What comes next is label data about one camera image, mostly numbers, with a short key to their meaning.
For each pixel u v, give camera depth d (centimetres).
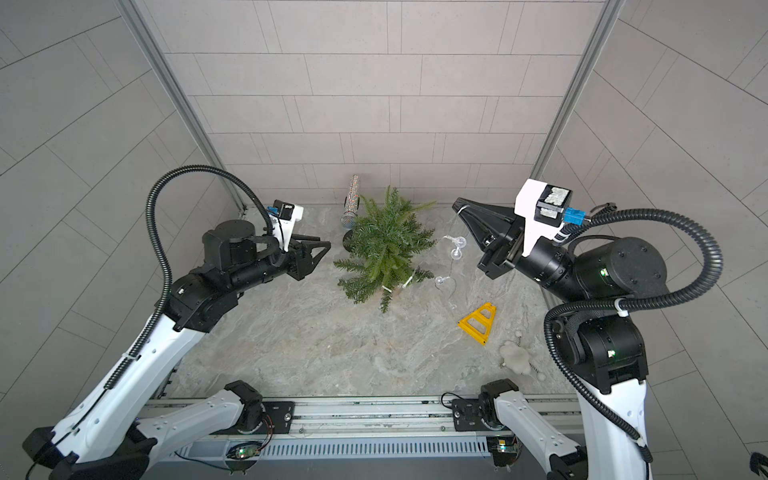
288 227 56
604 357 31
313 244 54
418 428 71
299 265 53
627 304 27
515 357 79
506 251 36
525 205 30
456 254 43
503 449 68
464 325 85
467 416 71
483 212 36
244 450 64
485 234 39
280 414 71
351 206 87
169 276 41
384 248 72
